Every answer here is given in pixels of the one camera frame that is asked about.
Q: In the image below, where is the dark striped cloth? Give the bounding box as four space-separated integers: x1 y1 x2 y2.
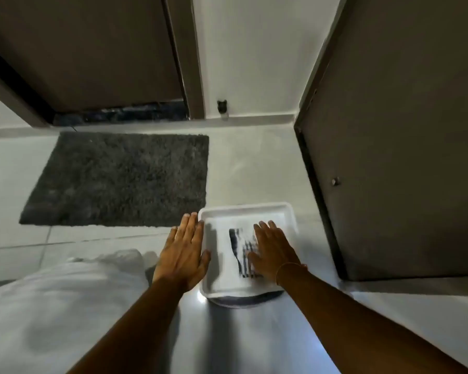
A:
229 227 259 279

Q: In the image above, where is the dark round base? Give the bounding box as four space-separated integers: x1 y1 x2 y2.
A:
210 289 286 310

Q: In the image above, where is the dark grey shaggy mat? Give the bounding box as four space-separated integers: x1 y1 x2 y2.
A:
19 131 210 227

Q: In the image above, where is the person's left hand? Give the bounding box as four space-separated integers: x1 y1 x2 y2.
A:
152 213 212 293

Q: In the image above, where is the brown door frame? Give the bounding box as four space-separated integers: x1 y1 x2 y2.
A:
161 0 206 121

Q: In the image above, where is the thin thread bracelet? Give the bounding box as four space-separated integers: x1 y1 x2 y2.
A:
275 262 309 285

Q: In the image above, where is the plain brown door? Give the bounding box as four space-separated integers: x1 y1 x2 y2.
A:
0 0 186 114

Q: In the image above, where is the person's right hand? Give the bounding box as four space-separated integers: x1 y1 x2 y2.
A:
248 220 309 285

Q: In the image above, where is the person's white clothing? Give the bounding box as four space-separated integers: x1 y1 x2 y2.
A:
0 249 180 374

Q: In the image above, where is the person's left forearm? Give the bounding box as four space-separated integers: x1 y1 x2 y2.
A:
68 274 189 374

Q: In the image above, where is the brown door with knob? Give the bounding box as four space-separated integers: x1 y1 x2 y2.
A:
294 0 468 283

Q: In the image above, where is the person's right forearm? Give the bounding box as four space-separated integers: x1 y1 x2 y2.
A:
276 265 468 374

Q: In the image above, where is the white square tray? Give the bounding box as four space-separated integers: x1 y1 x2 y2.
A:
198 202 299 300

